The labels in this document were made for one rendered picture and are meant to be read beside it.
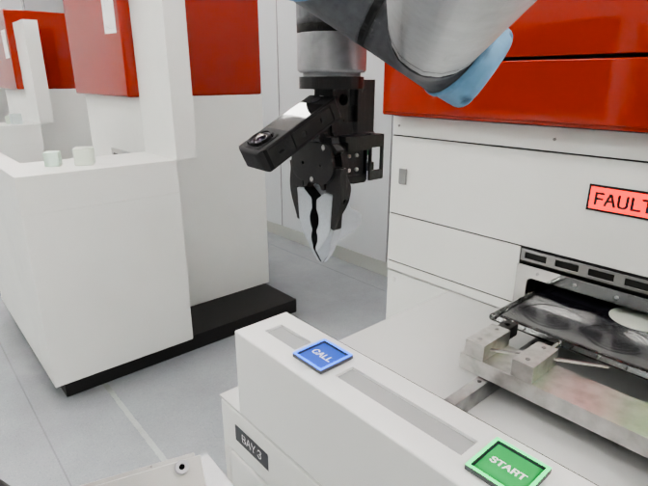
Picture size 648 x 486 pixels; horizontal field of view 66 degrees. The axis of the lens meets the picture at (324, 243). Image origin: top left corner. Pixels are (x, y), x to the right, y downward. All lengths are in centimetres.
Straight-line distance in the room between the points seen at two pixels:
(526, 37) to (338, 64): 54
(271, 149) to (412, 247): 82
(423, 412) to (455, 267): 66
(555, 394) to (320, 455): 35
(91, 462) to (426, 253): 144
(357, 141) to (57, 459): 183
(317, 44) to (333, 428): 42
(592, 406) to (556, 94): 52
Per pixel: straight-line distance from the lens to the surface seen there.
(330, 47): 54
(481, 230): 114
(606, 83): 96
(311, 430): 65
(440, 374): 91
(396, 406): 59
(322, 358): 65
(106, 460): 210
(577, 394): 82
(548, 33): 100
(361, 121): 58
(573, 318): 99
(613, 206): 101
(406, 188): 125
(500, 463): 53
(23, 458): 223
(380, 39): 44
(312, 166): 56
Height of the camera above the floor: 130
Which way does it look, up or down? 18 degrees down
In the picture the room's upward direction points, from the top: straight up
